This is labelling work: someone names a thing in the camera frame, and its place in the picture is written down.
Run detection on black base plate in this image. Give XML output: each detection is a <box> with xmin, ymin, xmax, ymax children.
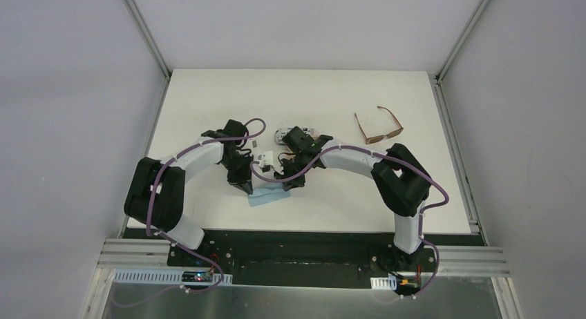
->
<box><xmin>167</xmin><ymin>229</ymin><xmax>459</xmax><ymax>291</ymax></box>

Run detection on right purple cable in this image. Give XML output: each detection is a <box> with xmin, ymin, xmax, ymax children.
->
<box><xmin>249</xmin><ymin>145</ymin><xmax>451</xmax><ymax>305</ymax></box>

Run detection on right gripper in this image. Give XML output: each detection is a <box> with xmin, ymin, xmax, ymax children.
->
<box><xmin>274</xmin><ymin>152</ymin><xmax>310</xmax><ymax>191</ymax></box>

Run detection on white cable duct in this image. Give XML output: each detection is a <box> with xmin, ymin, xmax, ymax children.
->
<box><xmin>113</xmin><ymin>269</ymin><xmax>233</xmax><ymax>287</ymax></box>
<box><xmin>370</xmin><ymin>275</ymin><xmax>397</xmax><ymax>291</ymax></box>

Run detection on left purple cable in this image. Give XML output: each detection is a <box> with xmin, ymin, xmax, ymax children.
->
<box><xmin>109</xmin><ymin>118</ymin><xmax>267</xmax><ymax>309</ymax></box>

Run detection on brown frame sunglasses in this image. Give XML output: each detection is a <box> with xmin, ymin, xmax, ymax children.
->
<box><xmin>354</xmin><ymin>106</ymin><xmax>404</xmax><ymax>145</ymax></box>

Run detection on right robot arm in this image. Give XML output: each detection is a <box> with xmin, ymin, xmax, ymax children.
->
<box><xmin>274</xmin><ymin>126</ymin><xmax>431</xmax><ymax>271</ymax></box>

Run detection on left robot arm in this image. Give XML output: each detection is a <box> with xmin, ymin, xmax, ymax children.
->
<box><xmin>123</xmin><ymin>119</ymin><xmax>253</xmax><ymax>267</ymax></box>

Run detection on right white cable duct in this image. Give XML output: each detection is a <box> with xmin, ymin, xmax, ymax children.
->
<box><xmin>370</xmin><ymin>275</ymin><xmax>397</xmax><ymax>291</ymax></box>

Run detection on purple cable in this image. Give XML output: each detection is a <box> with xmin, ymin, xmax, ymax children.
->
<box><xmin>249</xmin><ymin>145</ymin><xmax>451</xmax><ymax>305</ymax></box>
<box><xmin>109</xmin><ymin>118</ymin><xmax>267</xmax><ymax>309</ymax></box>

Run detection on blue cleaning cloth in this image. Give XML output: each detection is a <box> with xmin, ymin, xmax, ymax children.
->
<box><xmin>247</xmin><ymin>188</ymin><xmax>291</xmax><ymax>207</ymax></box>

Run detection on left white cable duct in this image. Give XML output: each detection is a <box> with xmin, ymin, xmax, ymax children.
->
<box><xmin>113</xmin><ymin>269</ymin><xmax>233</xmax><ymax>287</ymax></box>

